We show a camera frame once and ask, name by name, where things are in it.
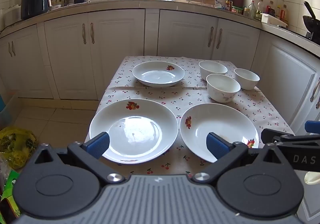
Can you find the yellow cooking oil bottle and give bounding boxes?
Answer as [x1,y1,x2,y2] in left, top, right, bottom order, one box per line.
[280,4,289,26]

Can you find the white kitchen cabinets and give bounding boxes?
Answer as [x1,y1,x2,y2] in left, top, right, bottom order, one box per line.
[0,1,320,139]

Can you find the cherry print tablecloth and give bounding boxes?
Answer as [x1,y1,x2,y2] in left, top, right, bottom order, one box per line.
[85,56,295,182]

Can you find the white ceramic bowl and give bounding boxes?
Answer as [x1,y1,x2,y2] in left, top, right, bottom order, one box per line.
[234,68,261,90]
[199,60,228,81]

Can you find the black wok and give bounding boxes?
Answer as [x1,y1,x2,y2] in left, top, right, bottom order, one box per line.
[302,1,320,38]

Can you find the yellow plastic bag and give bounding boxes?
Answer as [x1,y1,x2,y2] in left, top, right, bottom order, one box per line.
[0,126,39,170]

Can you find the small white fruit-print plate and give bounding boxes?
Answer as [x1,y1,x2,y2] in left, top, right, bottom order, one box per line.
[132,61,185,87]

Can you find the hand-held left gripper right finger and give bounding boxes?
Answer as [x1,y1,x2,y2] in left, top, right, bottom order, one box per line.
[191,132,290,186]

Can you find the black air fryer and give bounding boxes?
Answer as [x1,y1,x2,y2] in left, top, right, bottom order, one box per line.
[20,0,50,21]

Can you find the white plastic tray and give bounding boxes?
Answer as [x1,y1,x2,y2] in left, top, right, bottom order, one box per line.
[261,13,288,28]

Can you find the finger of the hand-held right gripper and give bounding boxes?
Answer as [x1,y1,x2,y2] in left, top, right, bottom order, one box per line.
[304,121,320,135]
[261,128,295,143]

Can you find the large white fruit-print plate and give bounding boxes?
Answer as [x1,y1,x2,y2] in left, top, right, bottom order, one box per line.
[89,98,179,164]

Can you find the green cardboard box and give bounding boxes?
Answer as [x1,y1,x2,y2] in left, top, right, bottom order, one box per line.
[2,170,21,205]

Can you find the clear glass bottle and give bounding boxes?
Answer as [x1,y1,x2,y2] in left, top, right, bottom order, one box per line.
[248,1,257,19]

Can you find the white deep plate two prints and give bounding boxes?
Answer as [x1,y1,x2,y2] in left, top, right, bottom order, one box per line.
[179,103,259,163]

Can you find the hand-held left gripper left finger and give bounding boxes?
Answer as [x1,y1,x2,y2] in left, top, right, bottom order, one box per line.
[30,132,126,185]

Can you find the teal thermos jug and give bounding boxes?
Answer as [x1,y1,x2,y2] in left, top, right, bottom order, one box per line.
[0,94,10,127]

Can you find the white bowl faint floral print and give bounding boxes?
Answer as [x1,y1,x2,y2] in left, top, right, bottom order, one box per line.
[206,73,241,103]

